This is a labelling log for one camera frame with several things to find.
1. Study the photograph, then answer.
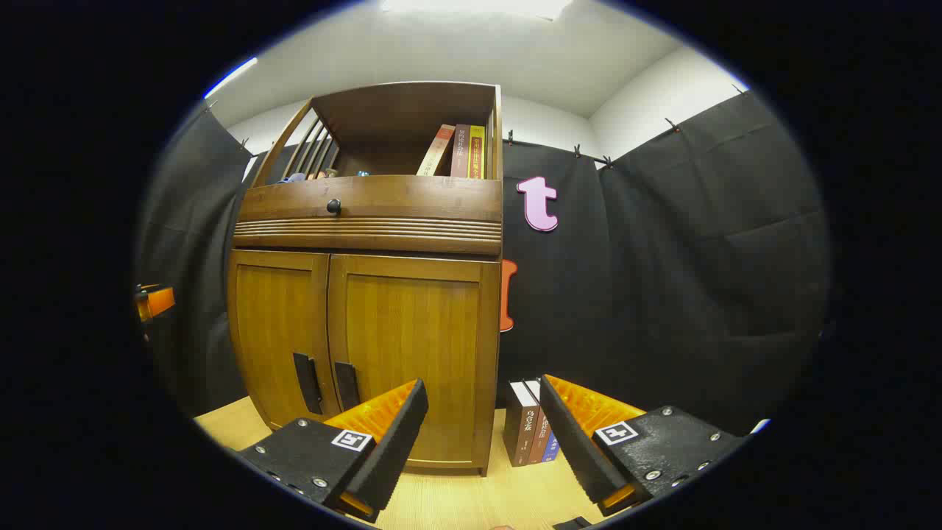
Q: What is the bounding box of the black backdrop cloth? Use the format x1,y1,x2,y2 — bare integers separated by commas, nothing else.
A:
136,88,832,435

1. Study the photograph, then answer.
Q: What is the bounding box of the dark brown thick book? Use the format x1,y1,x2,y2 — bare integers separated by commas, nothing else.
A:
503,381,542,467

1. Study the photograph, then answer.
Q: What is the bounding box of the wooden cabinet door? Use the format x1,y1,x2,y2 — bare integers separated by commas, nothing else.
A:
228,249,341,431
327,254,501,472

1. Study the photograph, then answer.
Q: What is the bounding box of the ceiling tube light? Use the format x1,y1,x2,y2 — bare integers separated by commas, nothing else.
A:
204,57,258,99

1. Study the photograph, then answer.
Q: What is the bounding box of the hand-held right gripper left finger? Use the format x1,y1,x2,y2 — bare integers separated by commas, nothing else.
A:
237,378,430,524

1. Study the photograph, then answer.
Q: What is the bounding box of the dark red spine book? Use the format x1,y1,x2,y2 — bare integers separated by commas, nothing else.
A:
450,124,472,178

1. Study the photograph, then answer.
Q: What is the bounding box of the wooden drawer with black knob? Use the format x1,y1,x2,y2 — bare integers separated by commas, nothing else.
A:
239,175,503,223

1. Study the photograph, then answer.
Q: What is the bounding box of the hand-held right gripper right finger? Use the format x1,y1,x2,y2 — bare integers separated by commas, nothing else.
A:
539,374,746,517

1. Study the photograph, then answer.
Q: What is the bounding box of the wooden double-door shoe cabinet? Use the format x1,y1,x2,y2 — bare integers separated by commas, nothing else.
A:
227,81,505,477

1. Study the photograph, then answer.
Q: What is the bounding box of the ceiling light panel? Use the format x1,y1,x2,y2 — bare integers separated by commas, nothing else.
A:
379,0,575,21

